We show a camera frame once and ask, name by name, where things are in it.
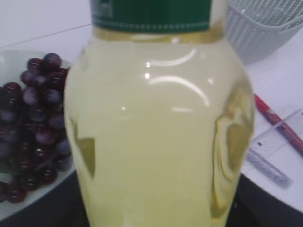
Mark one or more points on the red glitter pen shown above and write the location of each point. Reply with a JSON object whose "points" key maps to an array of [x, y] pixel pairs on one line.
{"points": [[283, 128]]}

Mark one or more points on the green plastic woven basket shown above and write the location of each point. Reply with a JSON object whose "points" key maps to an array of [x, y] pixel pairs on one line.
{"points": [[257, 28]]}

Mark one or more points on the yellow oil bottle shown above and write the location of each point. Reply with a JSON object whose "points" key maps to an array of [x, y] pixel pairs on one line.
{"points": [[159, 114]]}

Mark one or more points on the clear plastic ruler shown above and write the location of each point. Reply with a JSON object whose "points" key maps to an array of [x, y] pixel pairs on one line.
{"points": [[273, 147]]}

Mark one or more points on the silver glitter pen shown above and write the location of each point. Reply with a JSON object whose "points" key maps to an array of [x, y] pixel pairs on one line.
{"points": [[269, 170]]}

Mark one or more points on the green wavy plastic plate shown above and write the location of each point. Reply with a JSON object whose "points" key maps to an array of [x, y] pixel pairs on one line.
{"points": [[14, 201]]}

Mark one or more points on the purple artificial grape bunch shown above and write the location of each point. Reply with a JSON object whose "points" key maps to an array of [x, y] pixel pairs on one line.
{"points": [[33, 123]]}

